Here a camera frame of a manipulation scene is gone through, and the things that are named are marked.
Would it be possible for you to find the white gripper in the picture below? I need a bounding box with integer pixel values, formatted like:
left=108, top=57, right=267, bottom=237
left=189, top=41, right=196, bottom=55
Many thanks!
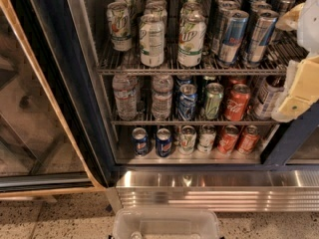
left=271, top=0, right=319, bottom=122

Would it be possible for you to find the white can middle shelf right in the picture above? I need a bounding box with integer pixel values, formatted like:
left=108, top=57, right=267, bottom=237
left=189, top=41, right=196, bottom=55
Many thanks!
left=252, top=76, right=285, bottom=120

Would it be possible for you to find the white can shelf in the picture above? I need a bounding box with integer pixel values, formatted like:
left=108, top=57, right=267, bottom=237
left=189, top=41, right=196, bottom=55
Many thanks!
left=252, top=76, right=285, bottom=120
left=197, top=124, right=216, bottom=153

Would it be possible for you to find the front right Red Bull can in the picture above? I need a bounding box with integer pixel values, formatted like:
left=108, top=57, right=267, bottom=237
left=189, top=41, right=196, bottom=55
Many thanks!
left=241, top=9, right=278, bottom=68

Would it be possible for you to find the red bull can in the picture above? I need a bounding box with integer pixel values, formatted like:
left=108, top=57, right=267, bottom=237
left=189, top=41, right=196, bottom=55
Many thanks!
left=217, top=10, right=249, bottom=68
left=241, top=9, right=278, bottom=68

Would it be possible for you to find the front left Red Bull can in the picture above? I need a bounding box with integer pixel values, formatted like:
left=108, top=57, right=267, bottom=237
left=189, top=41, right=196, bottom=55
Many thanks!
left=217, top=10, right=249, bottom=68

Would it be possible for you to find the red Coca-Cola can middle shelf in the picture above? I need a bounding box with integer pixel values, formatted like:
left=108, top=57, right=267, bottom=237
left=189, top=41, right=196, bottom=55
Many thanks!
left=224, top=84, right=250, bottom=121

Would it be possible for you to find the green can middle shelf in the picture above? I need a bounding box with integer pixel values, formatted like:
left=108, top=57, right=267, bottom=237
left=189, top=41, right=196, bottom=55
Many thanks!
left=204, top=83, right=224, bottom=120

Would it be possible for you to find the right Coca-Cola can bottom shelf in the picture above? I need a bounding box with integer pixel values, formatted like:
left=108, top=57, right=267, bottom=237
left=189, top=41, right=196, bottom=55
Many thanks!
left=236, top=125, right=260, bottom=154

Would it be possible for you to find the left Coca-Cola can bottom shelf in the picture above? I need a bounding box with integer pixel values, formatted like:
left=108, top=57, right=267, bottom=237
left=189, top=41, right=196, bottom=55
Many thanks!
left=217, top=125, right=239, bottom=155

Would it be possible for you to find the blue Pepsi can middle shelf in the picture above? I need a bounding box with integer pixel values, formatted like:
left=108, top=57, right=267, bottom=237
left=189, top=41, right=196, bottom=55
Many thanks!
left=177, top=84, right=197, bottom=121

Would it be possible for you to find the right white can bottom shelf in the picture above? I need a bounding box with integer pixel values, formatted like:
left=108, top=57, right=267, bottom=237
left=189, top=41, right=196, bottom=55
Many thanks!
left=197, top=124, right=216, bottom=153

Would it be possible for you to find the left 7up can bottom shelf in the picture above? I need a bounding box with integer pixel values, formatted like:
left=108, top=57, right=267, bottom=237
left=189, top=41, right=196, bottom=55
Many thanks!
left=179, top=125, right=196, bottom=154

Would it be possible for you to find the stainless steel fridge base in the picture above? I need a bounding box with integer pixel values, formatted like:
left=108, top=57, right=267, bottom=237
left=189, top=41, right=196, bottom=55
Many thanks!
left=106, top=170, right=319, bottom=212

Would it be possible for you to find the right Pepsi can bottom shelf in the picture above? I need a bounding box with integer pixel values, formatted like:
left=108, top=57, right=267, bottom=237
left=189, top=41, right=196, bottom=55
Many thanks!
left=156, top=128, right=172, bottom=157

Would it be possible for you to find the left Pepsi can bottom shelf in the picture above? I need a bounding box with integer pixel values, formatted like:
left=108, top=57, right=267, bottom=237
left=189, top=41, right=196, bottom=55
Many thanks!
left=132, top=127, right=149, bottom=156

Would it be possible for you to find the open glass fridge door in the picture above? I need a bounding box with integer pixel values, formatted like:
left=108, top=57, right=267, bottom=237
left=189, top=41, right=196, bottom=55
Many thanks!
left=0, top=0, right=108, bottom=199

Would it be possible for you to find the right water bottle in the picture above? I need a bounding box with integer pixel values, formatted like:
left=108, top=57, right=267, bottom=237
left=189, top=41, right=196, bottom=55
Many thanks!
left=152, top=75, right=173, bottom=120

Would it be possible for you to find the water bottle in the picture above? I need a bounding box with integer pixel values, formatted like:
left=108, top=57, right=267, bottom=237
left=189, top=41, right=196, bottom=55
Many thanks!
left=113, top=74, right=137, bottom=120
left=152, top=75, right=173, bottom=120

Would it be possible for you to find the left water bottle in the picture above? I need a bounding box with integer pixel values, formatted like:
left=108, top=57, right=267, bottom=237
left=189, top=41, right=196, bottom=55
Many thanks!
left=113, top=74, right=137, bottom=120

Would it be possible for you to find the clear plastic bin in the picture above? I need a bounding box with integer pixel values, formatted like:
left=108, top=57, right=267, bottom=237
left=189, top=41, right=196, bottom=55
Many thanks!
left=112, top=207, right=219, bottom=239

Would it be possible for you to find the top wire shelf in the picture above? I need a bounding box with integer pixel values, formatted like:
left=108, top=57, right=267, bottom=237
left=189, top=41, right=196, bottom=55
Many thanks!
left=96, top=0, right=310, bottom=77

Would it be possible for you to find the wire shelf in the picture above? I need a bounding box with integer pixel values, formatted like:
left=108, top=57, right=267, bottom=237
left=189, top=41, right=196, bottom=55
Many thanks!
left=96, top=0, right=310, bottom=77
left=111, top=109, right=278, bottom=126

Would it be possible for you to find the middle wire shelf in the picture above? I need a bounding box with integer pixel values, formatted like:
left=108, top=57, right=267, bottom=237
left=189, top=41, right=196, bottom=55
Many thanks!
left=111, top=109, right=278, bottom=126

